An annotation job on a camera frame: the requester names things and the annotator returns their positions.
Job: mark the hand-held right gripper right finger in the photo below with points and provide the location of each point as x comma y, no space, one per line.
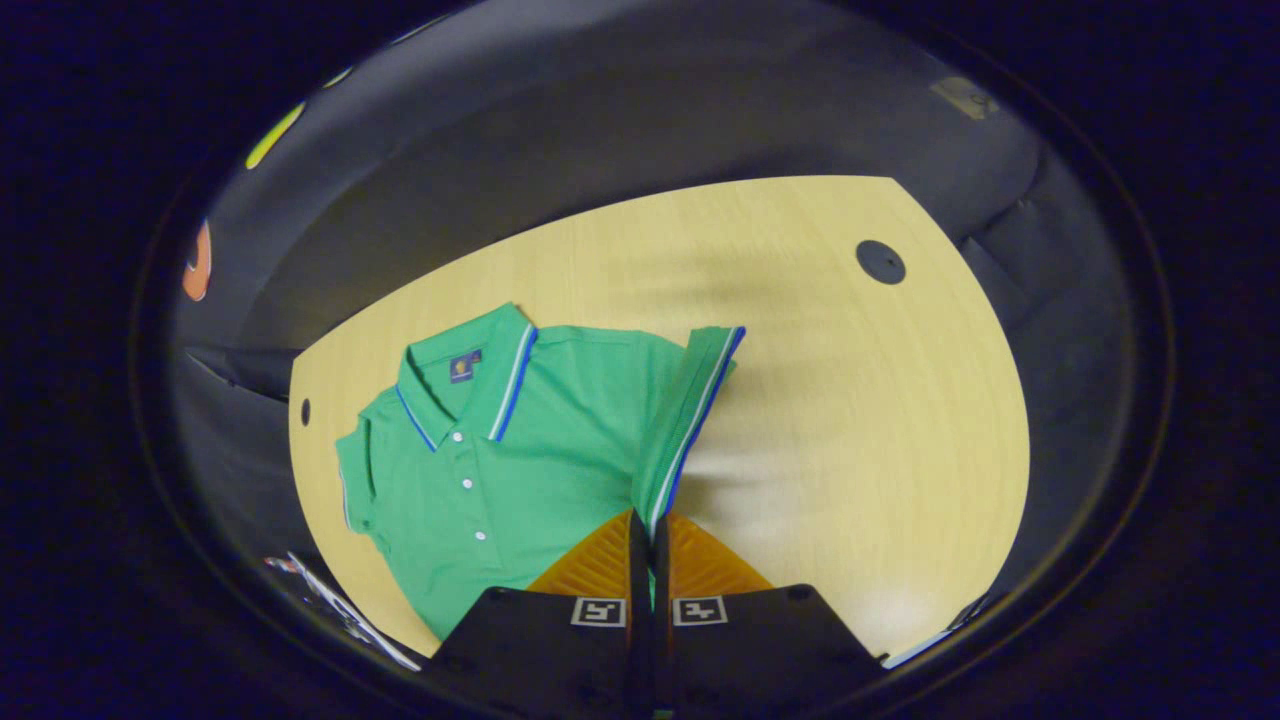
750,650

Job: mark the green T-shirt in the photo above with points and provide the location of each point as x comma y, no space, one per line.
560,450

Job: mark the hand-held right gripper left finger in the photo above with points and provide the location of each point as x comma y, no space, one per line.
560,650

